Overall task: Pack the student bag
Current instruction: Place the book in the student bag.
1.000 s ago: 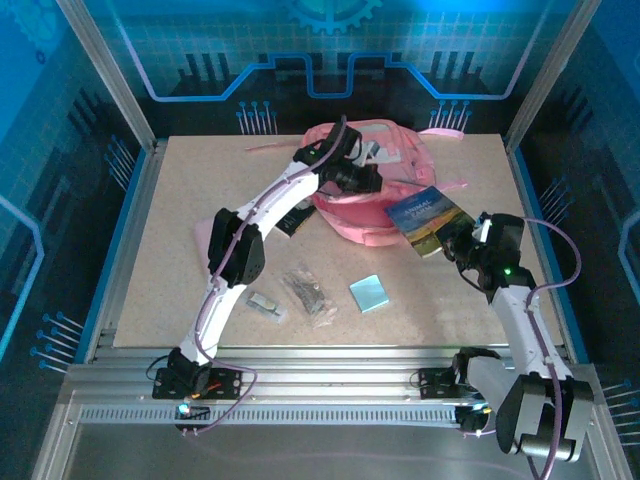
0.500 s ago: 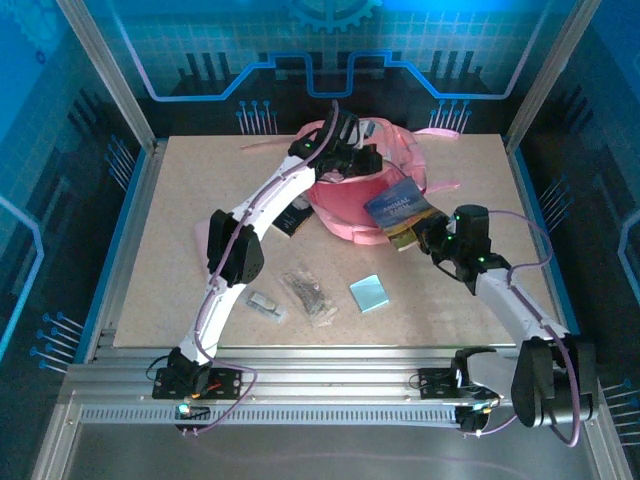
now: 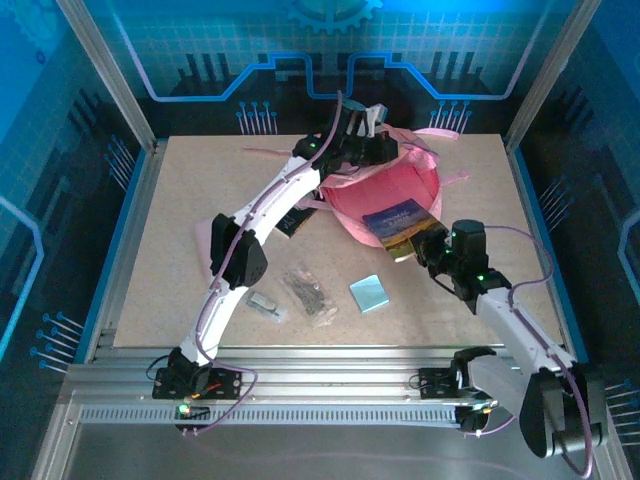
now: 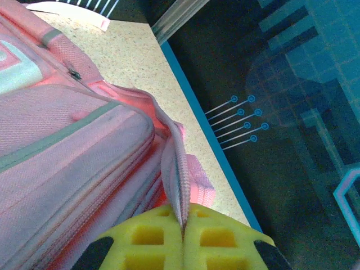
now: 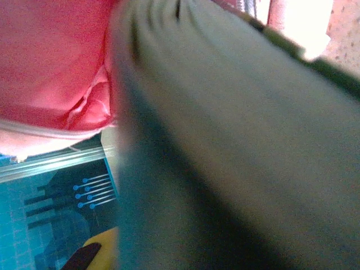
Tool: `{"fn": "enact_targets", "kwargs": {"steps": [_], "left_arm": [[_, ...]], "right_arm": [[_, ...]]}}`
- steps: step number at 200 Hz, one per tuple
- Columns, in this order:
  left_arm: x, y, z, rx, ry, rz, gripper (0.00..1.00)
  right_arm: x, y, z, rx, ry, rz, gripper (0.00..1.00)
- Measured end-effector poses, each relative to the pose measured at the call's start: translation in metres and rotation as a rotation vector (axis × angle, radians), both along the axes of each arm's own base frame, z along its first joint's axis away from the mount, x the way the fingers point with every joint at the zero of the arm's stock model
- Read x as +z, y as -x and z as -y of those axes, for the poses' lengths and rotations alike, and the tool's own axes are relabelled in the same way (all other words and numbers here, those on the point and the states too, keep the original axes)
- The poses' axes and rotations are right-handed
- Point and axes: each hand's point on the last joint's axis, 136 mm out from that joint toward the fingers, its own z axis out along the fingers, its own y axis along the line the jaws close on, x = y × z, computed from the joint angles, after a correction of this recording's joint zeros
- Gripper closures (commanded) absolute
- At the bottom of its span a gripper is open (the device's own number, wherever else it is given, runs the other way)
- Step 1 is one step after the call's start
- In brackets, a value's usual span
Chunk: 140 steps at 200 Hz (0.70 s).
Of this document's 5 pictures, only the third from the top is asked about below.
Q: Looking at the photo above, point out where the Animal Farm book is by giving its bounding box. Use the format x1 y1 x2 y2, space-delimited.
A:
362 198 441 264

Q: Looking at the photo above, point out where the pink backpack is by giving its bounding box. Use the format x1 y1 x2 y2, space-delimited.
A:
243 124 471 250

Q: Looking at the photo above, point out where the light blue sticky note pad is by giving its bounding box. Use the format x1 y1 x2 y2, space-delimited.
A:
348 273 392 315

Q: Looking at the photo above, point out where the black book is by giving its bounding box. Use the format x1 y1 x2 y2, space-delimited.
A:
278 205 320 239

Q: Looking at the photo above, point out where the clear bag with dark clips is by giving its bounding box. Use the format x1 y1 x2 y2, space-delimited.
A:
279 268 340 329

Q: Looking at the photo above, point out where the clear bag with white item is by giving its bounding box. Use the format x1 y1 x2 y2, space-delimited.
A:
243 291 290 325

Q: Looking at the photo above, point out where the pink pencil case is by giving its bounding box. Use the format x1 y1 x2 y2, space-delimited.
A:
194 219 221 286

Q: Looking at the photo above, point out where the metal lower tray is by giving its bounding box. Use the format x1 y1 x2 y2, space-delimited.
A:
29 389 634 480

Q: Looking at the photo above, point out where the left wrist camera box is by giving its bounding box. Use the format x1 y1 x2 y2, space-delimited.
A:
363 103 390 139

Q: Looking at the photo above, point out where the table side rail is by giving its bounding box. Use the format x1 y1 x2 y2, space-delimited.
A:
84 139 169 364
504 142 590 364

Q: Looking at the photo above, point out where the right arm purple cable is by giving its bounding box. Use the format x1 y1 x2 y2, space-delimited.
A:
462 224 597 479

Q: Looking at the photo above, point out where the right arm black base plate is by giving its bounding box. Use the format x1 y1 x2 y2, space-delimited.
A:
418 367 509 400

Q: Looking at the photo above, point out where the aluminium front rail beam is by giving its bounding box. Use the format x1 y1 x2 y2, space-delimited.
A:
59 344 609 409

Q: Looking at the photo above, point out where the aluminium frame post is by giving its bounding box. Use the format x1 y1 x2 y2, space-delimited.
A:
503 0 602 151
53 0 160 152

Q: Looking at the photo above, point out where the slotted grey cable duct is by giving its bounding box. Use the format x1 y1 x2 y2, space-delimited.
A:
79 407 460 427

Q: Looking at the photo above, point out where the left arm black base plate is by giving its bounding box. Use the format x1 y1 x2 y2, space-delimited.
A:
152 367 241 400

